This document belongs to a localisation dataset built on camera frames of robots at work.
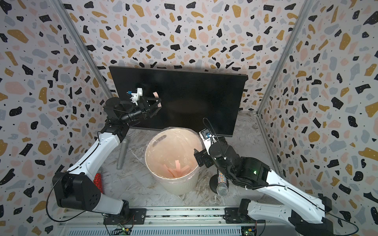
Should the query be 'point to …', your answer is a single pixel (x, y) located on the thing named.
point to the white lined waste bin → (171, 161)
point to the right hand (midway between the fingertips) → (204, 145)
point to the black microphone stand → (214, 182)
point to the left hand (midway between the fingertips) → (161, 104)
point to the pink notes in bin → (179, 171)
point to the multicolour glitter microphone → (222, 187)
